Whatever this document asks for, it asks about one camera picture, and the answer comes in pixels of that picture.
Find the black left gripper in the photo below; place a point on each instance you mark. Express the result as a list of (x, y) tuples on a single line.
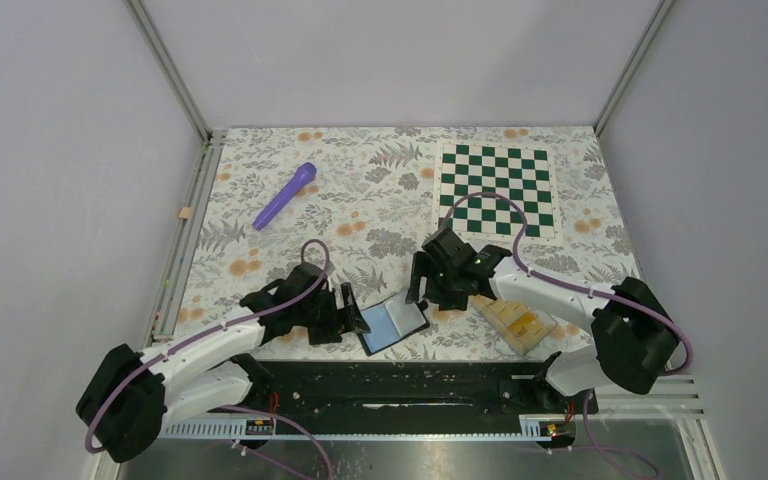
[(340, 321)]

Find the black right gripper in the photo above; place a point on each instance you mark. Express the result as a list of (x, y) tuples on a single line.
[(424, 265)]

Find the black leather card holder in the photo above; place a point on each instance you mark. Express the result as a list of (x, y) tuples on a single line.
[(392, 321)]

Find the clear box of cards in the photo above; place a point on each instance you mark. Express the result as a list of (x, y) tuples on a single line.
[(520, 327)]

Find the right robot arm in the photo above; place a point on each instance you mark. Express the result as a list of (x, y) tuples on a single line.
[(632, 336)]

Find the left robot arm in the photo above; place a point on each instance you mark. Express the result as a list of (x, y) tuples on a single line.
[(134, 395)]

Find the floral tablecloth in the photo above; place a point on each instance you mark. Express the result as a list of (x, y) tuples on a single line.
[(371, 204)]

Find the green white chessboard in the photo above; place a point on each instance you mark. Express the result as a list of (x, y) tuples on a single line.
[(493, 190)]

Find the purple toy microphone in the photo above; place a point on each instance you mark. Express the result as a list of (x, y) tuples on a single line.
[(304, 175)]

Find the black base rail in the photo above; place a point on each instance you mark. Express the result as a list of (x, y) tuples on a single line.
[(413, 398)]

